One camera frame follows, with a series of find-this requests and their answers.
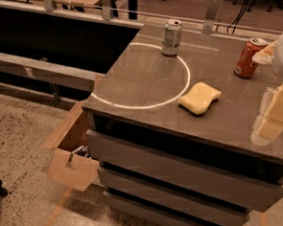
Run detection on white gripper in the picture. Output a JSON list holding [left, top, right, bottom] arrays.
[[250, 34, 283, 146]]

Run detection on red coke can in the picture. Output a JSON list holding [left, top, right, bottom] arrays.
[[234, 37, 268, 79]]

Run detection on silver soda can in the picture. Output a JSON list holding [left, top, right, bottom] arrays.
[[161, 19, 182, 57]]

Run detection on yellow sponge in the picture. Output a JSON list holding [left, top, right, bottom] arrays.
[[177, 82, 222, 116]]

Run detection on middle grey drawer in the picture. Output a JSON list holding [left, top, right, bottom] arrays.
[[99, 168, 248, 226]]

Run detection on bottom grey drawer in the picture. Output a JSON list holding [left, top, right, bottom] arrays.
[[103, 192, 204, 226]]

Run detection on grey metal beam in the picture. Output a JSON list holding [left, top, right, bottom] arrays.
[[0, 53, 105, 92]]

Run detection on open cardboard box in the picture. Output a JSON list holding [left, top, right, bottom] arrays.
[[40, 101, 99, 191]]

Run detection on black hanging cables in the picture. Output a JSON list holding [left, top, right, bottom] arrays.
[[225, 0, 250, 35]]

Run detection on metal railing frame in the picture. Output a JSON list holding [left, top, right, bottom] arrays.
[[0, 0, 283, 41]]

